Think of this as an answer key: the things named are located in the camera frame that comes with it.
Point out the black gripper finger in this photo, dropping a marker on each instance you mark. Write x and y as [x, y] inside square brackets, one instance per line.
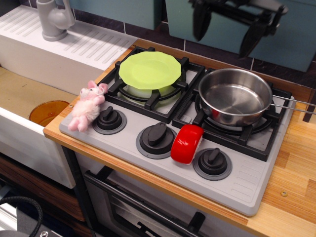
[201, 21]
[256, 31]

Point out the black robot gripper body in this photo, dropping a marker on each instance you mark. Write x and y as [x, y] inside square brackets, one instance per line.
[245, 11]

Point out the red salmon sushi toy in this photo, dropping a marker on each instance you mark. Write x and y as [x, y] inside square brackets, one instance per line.
[186, 143]

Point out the stainless steel pan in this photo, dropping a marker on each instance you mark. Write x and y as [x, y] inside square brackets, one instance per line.
[236, 97]

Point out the light green plastic plate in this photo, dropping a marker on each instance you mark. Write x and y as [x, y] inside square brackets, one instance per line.
[150, 70]

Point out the black left burner grate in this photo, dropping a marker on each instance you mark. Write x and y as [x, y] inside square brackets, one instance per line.
[151, 105]

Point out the black burner grate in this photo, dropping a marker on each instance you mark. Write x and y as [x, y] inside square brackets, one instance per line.
[151, 105]
[255, 140]

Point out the grey toy stove top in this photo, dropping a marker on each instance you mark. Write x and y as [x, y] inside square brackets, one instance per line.
[242, 190]

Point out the black right burner grate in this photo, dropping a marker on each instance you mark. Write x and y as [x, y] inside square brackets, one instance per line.
[255, 140]

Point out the black middle stove knob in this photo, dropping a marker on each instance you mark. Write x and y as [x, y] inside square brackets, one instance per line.
[155, 142]

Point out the black stove knob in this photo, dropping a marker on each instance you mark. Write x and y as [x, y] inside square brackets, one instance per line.
[110, 121]
[155, 142]
[212, 164]

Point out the pink plush pig toy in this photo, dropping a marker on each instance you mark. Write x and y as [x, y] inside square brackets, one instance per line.
[87, 109]

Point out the black right stove knob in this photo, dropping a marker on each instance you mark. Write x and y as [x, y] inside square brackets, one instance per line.
[212, 164]

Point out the black left stove knob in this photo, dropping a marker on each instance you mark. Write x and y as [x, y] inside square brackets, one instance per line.
[110, 121]

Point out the grey toy faucet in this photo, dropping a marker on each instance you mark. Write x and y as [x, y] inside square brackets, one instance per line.
[54, 21]

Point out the white toy sink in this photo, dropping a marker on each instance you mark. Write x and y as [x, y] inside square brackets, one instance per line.
[34, 71]

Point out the orange plastic cup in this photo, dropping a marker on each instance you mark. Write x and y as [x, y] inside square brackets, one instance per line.
[44, 113]

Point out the toy oven door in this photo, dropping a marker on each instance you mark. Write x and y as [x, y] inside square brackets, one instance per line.
[134, 209]

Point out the teal wall cabinet left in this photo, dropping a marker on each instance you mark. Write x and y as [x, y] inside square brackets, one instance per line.
[142, 13]

